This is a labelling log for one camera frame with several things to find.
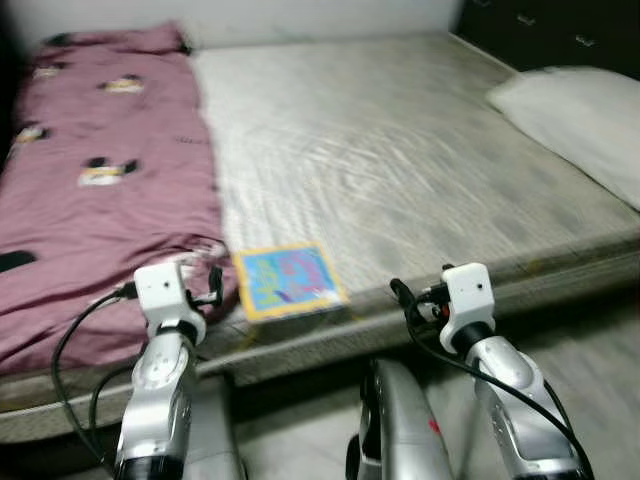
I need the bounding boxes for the white pillow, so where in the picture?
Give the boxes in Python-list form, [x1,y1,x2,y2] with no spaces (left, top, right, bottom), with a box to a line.
[485,67,640,211]

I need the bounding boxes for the colourful yellow bordered book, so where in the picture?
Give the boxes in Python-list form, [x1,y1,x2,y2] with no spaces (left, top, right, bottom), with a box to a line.
[232,243,351,323]

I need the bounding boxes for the silver robot leg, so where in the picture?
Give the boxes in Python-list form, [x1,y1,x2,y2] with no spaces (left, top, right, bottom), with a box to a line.
[185,375,246,480]
[347,358,456,480]

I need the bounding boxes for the mauve cartoon print blanket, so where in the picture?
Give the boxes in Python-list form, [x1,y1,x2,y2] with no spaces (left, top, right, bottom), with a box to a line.
[0,25,241,376]

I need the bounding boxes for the black tufted headboard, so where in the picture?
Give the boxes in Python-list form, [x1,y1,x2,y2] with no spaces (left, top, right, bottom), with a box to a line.
[455,0,640,81]

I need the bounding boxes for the silver robot right leg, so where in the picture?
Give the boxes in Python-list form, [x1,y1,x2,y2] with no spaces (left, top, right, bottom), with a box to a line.
[347,358,456,480]

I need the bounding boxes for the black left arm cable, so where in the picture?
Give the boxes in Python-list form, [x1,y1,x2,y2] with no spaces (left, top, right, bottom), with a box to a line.
[50,285,141,466]

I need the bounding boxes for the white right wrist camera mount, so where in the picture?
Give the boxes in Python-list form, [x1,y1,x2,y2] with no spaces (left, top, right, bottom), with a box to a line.
[440,263,496,346]

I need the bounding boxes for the white patterned mattress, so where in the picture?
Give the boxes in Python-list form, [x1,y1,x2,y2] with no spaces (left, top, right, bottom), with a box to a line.
[0,32,640,446]

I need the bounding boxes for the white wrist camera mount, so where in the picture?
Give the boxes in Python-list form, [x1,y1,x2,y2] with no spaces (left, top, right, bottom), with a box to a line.
[133,262,209,346]
[440,263,496,346]

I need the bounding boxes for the silver robot left leg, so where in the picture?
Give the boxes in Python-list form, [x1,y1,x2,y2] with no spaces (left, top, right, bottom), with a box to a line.
[185,375,246,480]

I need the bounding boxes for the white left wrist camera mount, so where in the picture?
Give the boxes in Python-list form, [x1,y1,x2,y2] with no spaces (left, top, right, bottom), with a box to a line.
[133,262,209,346]

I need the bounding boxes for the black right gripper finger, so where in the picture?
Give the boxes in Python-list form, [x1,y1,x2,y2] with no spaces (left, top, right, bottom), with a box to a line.
[390,278,421,326]

